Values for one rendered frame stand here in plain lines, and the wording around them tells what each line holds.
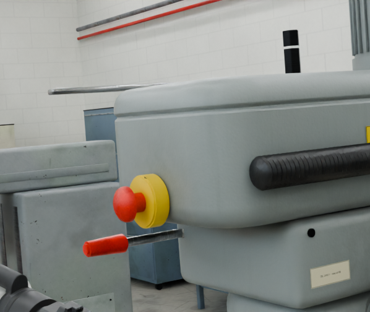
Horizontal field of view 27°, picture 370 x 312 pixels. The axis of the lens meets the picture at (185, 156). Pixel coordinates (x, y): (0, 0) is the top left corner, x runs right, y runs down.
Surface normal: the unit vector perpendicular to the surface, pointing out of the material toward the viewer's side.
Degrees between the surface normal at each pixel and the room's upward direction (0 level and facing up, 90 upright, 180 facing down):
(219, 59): 90
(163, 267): 90
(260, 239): 90
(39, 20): 90
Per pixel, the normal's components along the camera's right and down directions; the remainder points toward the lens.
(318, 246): 0.55, 0.00
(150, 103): -0.83, -0.07
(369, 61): -0.90, 0.09
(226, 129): -0.10, 0.06
